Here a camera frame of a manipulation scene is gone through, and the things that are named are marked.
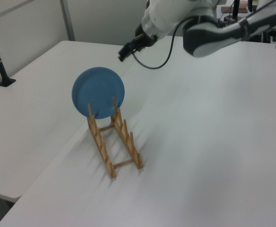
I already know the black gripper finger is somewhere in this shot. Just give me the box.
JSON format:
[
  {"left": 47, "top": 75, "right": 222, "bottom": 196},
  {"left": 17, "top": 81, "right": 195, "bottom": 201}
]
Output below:
[
  {"left": 119, "top": 52, "right": 135, "bottom": 63},
  {"left": 118, "top": 45, "right": 132, "bottom": 59}
]

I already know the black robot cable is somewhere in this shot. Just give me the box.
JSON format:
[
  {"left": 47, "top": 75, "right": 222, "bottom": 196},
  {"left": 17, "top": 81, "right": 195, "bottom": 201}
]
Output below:
[{"left": 131, "top": 17, "right": 189, "bottom": 70}]

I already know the wooden plate rack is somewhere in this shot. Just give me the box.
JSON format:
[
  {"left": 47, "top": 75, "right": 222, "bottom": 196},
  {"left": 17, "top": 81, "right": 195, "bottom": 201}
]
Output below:
[{"left": 86, "top": 96, "right": 144, "bottom": 179}]

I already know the black monitor stand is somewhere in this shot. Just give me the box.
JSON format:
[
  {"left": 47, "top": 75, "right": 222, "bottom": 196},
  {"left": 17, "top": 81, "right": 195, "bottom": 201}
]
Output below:
[{"left": 231, "top": 0, "right": 240, "bottom": 19}]

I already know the grey partition frame post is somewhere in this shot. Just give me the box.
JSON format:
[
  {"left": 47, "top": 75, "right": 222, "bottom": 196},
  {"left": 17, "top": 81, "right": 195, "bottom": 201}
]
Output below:
[{"left": 59, "top": 0, "right": 76, "bottom": 42}]

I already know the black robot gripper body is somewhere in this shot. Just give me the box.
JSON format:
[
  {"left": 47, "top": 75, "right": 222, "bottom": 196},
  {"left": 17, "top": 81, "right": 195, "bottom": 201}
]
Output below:
[{"left": 124, "top": 32, "right": 158, "bottom": 54}]

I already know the blue round plate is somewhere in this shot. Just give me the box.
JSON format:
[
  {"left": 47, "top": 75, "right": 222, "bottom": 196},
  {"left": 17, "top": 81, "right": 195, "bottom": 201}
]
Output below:
[{"left": 71, "top": 67, "right": 126, "bottom": 119}]

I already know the pink flat box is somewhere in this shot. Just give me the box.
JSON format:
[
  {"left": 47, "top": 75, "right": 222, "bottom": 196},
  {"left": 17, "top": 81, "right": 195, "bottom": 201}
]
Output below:
[{"left": 221, "top": 0, "right": 248, "bottom": 14}]

